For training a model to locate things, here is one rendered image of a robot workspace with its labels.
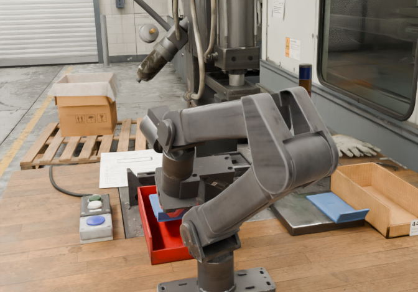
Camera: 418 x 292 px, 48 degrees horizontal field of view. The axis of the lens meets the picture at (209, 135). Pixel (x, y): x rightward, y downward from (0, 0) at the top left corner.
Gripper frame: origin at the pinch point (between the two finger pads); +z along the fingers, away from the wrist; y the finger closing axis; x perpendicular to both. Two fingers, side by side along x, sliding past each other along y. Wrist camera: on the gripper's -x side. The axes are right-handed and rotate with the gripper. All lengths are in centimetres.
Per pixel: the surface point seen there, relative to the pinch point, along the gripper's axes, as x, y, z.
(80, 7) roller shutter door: 22, 829, 444
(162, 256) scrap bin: 3.8, -8.9, 0.6
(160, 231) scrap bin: 2.2, 1.0, 7.6
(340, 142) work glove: -63, 36, 25
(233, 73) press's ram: -19.0, 28.8, -12.0
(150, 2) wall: -122, 828, 435
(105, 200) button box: 13.2, 14.4, 12.3
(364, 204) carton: -42.6, -3.5, 1.3
